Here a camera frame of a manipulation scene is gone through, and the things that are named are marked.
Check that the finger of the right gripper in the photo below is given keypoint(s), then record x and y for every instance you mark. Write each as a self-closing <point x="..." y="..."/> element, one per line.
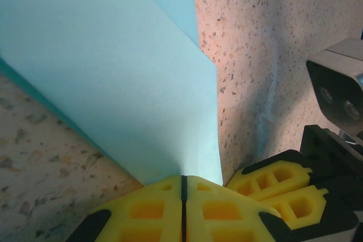
<point x="300" y="208"/>
<point x="272" y="179"/>

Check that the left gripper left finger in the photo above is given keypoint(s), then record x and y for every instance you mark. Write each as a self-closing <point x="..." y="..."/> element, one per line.
<point x="147" y="219"/>

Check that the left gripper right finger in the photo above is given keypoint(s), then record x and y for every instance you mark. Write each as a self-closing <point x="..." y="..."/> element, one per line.
<point x="221" y="219"/>

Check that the light blue paper sheet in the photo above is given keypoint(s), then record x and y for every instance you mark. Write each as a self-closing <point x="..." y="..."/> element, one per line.
<point x="113" y="69"/>

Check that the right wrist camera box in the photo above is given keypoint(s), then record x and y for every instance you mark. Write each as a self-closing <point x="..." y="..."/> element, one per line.
<point x="334" y="83"/>

